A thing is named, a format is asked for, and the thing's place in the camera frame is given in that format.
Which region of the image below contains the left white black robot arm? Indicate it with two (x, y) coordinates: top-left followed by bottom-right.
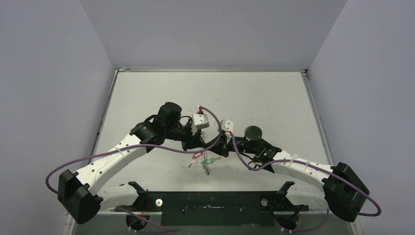
(55, 102), (212, 224)

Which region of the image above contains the green tagged key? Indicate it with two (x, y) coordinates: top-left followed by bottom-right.
(201, 157), (222, 165)

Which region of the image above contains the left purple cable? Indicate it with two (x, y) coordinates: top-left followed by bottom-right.
(45, 105), (224, 234)

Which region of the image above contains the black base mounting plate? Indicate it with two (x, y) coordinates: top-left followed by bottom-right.
(124, 191), (309, 227)

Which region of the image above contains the metal key holder ring plate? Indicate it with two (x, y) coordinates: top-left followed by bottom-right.
(196, 131), (225, 156)

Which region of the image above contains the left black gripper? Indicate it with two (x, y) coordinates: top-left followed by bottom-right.
(165, 121), (206, 152)

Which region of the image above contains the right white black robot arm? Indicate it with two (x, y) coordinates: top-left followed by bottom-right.
(209, 126), (370, 222)

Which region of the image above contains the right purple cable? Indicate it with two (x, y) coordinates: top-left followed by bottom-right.
(228, 130), (382, 234)

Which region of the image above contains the red tagged key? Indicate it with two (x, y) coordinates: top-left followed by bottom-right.
(188, 152), (204, 168)

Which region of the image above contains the purple cable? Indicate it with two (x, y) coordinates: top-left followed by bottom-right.
(228, 130), (382, 234)
(45, 105), (224, 234)

